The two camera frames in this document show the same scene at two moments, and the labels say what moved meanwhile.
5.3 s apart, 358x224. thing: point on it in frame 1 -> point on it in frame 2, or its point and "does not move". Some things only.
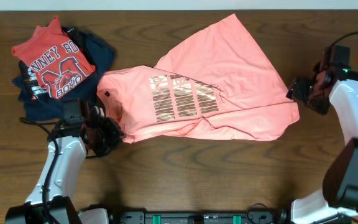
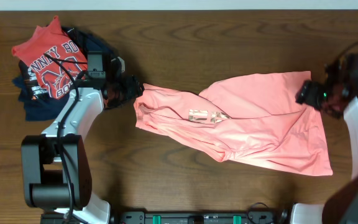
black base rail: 253,217 does not move
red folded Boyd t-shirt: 56,58 does not move
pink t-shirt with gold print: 216,85 -> 259,120
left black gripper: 117,134 -> 132,89
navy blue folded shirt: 100,53 does not move
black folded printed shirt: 35,89 does not move
